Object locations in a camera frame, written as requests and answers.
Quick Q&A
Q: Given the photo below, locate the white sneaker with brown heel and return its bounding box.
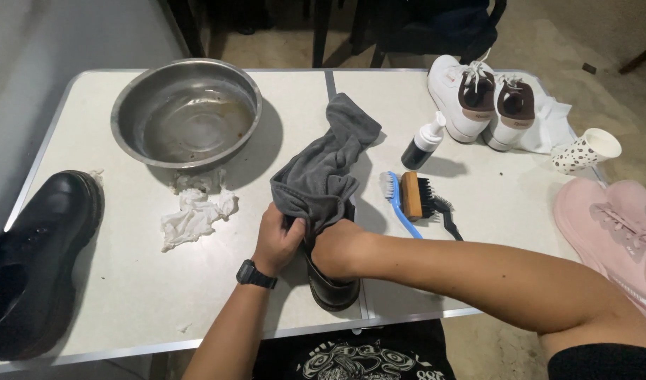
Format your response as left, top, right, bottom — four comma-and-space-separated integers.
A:
427, 49, 497, 144
482, 73, 536, 153

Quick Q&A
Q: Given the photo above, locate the black chair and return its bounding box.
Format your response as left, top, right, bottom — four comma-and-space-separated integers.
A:
312, 0, 508, 69

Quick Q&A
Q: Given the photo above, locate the dark furniture leg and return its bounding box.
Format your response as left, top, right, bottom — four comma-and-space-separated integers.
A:
618, 39, 646, 75

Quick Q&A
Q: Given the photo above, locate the dark bottle with white pump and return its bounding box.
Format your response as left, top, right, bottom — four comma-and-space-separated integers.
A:
400, 111, 447, 171

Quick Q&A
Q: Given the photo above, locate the grey cloth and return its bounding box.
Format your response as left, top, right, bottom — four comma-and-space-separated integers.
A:
269, 92, 383, 250

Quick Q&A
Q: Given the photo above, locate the white cloth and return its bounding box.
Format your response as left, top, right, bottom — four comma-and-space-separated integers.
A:
517, 94, 573, 155

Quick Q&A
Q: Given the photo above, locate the person's left hand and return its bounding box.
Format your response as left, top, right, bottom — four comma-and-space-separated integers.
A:
251, 202, 307, 277

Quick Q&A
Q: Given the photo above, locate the wooden block brush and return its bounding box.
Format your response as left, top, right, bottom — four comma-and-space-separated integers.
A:
400, 171, 436, 223

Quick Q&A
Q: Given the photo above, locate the pink sneaker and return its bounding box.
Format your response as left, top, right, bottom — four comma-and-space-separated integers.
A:
553, 177, 646, 322

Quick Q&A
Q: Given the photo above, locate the spotted paper cup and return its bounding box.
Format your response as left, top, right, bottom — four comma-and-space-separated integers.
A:
551, 128, 623, 176

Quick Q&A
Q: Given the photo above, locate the person's black printed shirt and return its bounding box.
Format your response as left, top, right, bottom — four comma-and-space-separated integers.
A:
252, 319, 646, 380

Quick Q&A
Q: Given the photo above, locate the black leather shoe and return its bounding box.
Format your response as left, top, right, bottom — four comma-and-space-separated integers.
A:
301, 197, 362, 312
0, 170, 106, 363

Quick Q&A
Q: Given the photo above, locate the blue handled brush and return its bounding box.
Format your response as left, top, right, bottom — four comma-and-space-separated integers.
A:
379, 170, 424, 240

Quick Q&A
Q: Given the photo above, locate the stainless steel bowl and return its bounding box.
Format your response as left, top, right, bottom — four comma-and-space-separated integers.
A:
110, 57, 264, 170

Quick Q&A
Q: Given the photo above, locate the black digital wristwatch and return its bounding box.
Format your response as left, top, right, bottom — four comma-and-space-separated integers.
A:
236, 259, 278, 290

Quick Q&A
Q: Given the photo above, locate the large crumpled white tissue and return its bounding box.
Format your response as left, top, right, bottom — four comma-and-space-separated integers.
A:
160, 188, 240, 253

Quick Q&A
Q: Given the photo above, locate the person's right hand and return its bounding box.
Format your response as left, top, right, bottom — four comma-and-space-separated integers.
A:
311, 218, 367, 281

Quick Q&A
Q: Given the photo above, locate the small black brush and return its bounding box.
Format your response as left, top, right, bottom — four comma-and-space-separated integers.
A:
432, 195, 464, 242

